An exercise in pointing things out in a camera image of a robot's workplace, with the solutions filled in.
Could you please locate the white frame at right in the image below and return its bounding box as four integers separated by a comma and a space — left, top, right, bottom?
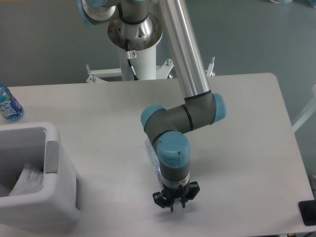
292, 84, 316, 133

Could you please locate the clear crushed plastic bottle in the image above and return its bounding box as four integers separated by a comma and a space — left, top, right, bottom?
143, 138, 179, 205

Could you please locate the white paper carton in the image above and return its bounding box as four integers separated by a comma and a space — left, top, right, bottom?
9, 163, 43, 196

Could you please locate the black cable on pedestal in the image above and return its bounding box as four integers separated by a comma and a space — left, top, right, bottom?
124, 39, 140, 81

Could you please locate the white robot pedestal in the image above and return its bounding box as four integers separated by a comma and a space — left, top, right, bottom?
85, 14, 217, 83

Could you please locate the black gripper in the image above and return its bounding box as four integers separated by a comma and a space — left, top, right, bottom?
153, 181, 200, 212

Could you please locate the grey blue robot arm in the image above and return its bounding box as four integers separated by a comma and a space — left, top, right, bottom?
77, 0, 227, 208

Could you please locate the white trash can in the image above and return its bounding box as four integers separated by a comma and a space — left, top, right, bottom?
0, 122, 80, 229

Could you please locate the black device at table edge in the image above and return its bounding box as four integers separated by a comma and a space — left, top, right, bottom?
298, 199, 316, 226

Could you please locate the blue labelled drink bottle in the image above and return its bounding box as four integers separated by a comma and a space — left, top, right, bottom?
0, 84, 24, 121

